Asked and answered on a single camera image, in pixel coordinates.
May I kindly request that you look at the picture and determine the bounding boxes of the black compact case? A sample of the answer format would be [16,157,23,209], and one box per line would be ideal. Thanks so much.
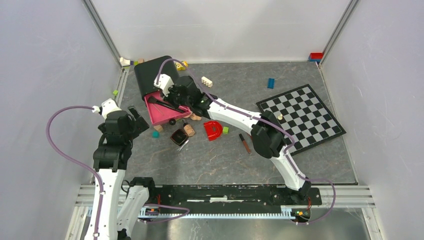
[170,129,189,146]

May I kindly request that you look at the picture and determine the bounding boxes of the silver tweezers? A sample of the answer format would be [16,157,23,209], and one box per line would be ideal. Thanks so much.
[177,139,190,152]

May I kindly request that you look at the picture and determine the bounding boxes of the white lego brick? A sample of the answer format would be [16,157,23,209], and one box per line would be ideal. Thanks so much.
[201,76,213,88]

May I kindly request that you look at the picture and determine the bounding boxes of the yellow toy block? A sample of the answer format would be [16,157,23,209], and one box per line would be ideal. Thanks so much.
[174,61,188,71]

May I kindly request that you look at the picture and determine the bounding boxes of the brown lip gloss tube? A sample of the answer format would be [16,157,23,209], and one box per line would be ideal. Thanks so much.
[238,133,252,154]

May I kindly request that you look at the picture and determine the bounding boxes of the red D-shaped toy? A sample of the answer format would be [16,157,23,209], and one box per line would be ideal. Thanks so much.
[203,120,223,142]

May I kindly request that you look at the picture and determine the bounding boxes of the beige makeup sponge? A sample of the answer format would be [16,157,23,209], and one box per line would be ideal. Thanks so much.
[190,114,202,121]

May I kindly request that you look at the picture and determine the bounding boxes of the red blue corner blocks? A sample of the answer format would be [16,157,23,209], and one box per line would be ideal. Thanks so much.
[308,52,324,63]

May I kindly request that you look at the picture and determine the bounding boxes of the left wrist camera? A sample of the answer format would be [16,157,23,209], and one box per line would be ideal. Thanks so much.
[91,98,122,120]

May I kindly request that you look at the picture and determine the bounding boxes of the foundation bottle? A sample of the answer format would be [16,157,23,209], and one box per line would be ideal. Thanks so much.
[182,119,196,137]

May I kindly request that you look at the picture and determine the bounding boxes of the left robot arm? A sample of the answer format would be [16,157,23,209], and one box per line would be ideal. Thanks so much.
[84,103,157,240]

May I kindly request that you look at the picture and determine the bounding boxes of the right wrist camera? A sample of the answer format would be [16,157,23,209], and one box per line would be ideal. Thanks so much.
[153,74,174,97]

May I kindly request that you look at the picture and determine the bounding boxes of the white toy block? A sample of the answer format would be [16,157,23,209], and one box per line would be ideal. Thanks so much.
[119,57,132,67]

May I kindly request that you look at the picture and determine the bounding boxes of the teal cube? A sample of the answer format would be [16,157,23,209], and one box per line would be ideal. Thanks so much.
[152,131,160,139]

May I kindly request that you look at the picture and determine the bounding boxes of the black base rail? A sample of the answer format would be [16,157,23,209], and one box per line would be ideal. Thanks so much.
[150,184,323,215]

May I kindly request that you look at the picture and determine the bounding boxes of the black white chessboard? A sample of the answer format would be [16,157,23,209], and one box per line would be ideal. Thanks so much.
[256,84,346,156]

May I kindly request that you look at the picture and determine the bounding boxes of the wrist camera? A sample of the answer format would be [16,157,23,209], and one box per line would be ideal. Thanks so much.
[91,98,122,120]
[153,74,174,97]

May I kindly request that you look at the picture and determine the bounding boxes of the black pink drawer organizer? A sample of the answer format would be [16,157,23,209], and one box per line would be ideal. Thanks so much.
[134,55,191,126]

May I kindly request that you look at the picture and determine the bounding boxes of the blue lego brick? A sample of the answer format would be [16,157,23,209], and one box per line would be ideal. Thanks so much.
[267,78,275,89]

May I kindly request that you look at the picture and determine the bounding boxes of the black makeup brush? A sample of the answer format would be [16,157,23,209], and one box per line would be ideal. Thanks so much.
[147,96,185,113]

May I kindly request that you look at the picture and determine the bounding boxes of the black drawer knob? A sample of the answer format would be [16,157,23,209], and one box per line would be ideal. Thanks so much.
[169,118,176,126]

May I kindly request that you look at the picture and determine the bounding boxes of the wooden cube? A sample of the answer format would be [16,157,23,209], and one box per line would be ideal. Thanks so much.
[153,125,164,133]

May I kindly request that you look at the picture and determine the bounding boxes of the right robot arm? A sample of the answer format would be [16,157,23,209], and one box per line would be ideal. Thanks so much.
[153,74,311,204]

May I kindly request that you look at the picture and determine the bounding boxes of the small green cube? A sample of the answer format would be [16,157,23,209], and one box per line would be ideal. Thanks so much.
[222,126,229,134]

